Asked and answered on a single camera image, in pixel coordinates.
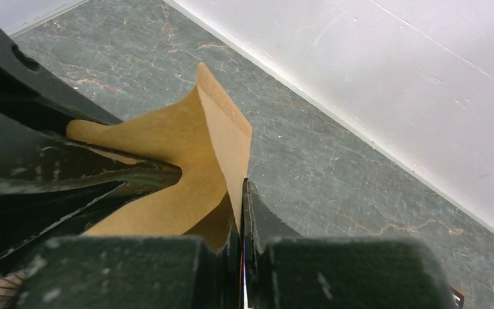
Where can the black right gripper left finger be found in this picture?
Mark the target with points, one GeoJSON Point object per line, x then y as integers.
{"type": "Point", "coordinates": [201, 269]}

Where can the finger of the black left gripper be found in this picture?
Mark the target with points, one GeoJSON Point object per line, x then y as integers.
{"type": "Point", "coordinates": [36, 98]}

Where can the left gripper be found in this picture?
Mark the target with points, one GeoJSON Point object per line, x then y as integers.
{"type": "Point", "coordinates": [54, 186]}

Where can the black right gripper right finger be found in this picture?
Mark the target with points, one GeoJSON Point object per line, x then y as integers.
{"type": "Point", "coordinates": [286, 270]}

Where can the orange black coffee filter box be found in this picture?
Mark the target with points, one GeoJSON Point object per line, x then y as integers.
{"type": "Point", "coordinates": [458, 298]}

